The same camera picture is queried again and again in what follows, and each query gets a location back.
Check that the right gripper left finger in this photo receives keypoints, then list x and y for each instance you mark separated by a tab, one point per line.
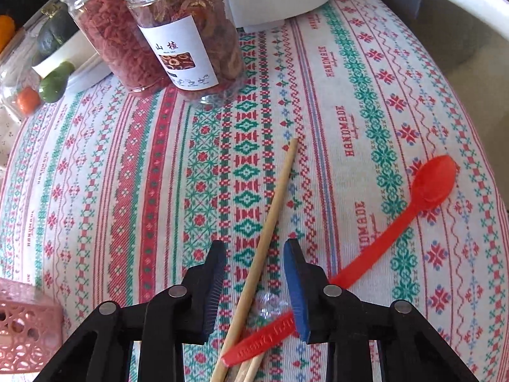
100	349

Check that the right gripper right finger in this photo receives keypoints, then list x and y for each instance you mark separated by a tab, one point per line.
409	348

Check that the pink perforated utensil holder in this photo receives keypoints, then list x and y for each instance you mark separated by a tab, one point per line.
31	328

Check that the red plastic spoon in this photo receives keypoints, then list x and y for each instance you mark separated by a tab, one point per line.
433	183

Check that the white ceramic bowl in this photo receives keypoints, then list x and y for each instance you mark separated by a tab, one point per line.
89	66

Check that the glass jar with tomatoes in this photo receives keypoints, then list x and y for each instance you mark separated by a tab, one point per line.
17	73

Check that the hawthorn slice jar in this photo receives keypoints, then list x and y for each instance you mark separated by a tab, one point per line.
197	45

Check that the dark green squash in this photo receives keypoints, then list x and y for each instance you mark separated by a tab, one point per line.
56	31

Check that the goji berry jar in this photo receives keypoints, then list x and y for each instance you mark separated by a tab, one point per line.
111	29

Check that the orange tangerine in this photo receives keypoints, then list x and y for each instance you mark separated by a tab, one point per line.
7	31

